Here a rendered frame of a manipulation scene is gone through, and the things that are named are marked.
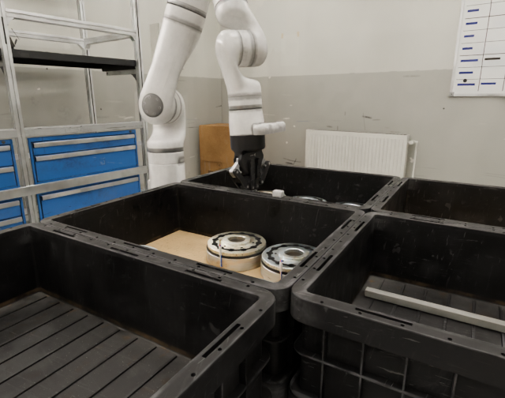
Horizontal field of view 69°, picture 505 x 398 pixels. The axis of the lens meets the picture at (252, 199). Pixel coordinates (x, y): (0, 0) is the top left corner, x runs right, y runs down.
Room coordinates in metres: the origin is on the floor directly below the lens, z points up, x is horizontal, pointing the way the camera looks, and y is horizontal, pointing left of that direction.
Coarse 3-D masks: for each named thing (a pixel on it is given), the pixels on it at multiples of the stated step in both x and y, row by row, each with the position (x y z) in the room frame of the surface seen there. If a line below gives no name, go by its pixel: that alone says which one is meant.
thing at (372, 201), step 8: (224, 168) 0.91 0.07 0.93; (296, 168) 0.93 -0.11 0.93; (304, 168) 0.92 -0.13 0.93; (312, 168) 0.91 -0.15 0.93; (320, 168) 0.91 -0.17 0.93; (200, 176) 0.82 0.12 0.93; (208, 176) 0.83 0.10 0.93; (368, 176) 0.84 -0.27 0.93; (376, 176) 0.83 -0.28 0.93; (384, 176) 0.82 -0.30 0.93; (392, 176) 0.82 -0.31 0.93; (200, 184) 0.74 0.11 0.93; (392, 184) 0.74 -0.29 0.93; (248, 192) 0.67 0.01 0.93; (256, 192) 0.68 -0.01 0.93; (384, 192) 0.67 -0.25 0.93; (304, 200) 0.62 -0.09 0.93; (312, 200) 0.62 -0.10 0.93; (368, 200) 0.62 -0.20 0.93; (376, 200) 0.62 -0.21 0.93; (360, 208) 0.57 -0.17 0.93; (368, 208) 0.57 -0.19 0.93
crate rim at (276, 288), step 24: (144, 192) 0.67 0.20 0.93; (216, 192) 0.69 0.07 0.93; (240, 192) 0.67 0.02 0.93; (72, 216) 0.54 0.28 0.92; (360, 216) 0.52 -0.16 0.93; (120, 240) 0.43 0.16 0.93; (336, 240) 0.43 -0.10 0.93; (192, 264) 0.36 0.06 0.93; (312, 264) 0.36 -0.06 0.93; (264, 288) 0.31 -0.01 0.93; (288, 288) 0.31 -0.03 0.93
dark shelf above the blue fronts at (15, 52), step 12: (0, 48) 2.05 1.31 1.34; (0, 60) 2.10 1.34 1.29; (24, 60) 2.56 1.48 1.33; (36, 60) 2.62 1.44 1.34; (48, 60) 2.68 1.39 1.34; (60, 60) 2.30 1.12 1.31; (72, 60) 2.36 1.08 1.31; (84, 60) 2.42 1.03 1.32; (96, 60) 2.48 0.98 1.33; (108, 60) 2.55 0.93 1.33; (120, 60) 2.62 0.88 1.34; (132, 60) 2.70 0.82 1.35
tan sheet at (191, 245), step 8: (176, 232) 0.72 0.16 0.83; (184, 232) 0.72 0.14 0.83; (160, 240) 0.68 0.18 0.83; (168, 240) 0.68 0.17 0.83; (176, 240) 0.68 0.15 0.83; (184, 240) 0.68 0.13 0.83; (192, 240) 0.68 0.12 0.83; (200, 240) 0.68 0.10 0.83; (160, 248) 0.64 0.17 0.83; (168, 248) 0.64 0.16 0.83; (176, 248) 0.64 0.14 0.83; (184, 248) 0.64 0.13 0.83; (192, 248) 0.64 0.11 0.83; (200, 248) 0.64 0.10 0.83; (184, 256) 0.61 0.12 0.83; (192, 256) 0.61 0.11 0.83; (200, 256) 0.61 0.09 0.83; (208, 264) 0.57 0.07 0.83; (240, 272) 0.54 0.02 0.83; (248, 272) 0.54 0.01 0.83; (256, 272) 0.54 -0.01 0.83
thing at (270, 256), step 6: (270, 246) 0.57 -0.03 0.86; (276, 246) 0.57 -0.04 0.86; (282, 246) 0.58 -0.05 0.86; (300, 246) 0.58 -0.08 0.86; (306, 246) 0.57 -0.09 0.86; (312, 246) 0.57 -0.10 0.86; (264, 252) 0.55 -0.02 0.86; (270, 252) 0.56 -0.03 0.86; (276, 252) 0.55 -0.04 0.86; (264, 258) 0.53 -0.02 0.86; (270, 258) 0.53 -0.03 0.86; (276, 258) 0.53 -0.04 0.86; (270, 264) 0.51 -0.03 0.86; (276, 264) 0.51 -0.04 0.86; (282, 264) 0.51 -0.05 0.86; (288, 264) 0.51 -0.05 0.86; (294, 264) 0.51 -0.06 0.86; (282, 270) 0.49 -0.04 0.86; (288, 270) 0.49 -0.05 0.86
